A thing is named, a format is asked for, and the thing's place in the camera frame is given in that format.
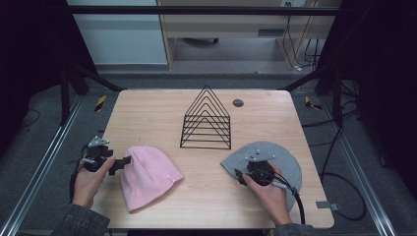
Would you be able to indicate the light wooden desk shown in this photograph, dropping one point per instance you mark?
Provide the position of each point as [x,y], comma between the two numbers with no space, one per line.
[229,24]

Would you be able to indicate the grey tape strip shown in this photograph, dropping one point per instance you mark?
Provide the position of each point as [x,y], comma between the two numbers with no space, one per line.
[326,205]

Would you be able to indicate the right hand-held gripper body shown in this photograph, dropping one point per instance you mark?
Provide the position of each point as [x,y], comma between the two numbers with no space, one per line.
[260,170]

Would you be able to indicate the grey round table grommet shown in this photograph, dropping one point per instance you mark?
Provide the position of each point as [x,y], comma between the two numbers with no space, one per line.
[238,103]

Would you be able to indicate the black horizontal frame bar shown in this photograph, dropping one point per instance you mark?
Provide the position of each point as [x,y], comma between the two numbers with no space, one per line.
[196,10]

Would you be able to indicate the white panel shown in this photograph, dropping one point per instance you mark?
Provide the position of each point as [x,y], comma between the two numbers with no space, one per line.
[121,36]

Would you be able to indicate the black metal stand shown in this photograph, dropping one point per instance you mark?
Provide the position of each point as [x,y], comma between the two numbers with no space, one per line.
[65,98]
[337,98]

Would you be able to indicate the aluminium floor rail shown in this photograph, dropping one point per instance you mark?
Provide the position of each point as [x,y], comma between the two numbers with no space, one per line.
[360,170]
[42,164]

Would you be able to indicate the grey beanie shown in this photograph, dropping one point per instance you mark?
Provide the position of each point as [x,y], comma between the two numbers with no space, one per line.
[288,164]

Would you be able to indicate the black curtain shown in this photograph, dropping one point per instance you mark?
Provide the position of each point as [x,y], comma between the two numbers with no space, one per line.
[29,65]
[387,82]

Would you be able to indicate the person's left hand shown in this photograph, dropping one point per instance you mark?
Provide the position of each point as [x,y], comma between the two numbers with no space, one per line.
[86,187]

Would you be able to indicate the person's right hand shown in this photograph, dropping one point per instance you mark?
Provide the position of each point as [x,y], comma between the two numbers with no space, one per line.
[273,200]

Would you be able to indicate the pink beanie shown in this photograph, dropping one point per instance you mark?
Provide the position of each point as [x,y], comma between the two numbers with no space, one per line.
[147,177]

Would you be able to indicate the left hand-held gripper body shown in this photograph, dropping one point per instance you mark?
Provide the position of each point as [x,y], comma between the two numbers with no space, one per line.
[95,156]

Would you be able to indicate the yellow black hazard tape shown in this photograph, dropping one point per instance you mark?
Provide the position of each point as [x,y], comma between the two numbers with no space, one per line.
[310,103]
[100,103]

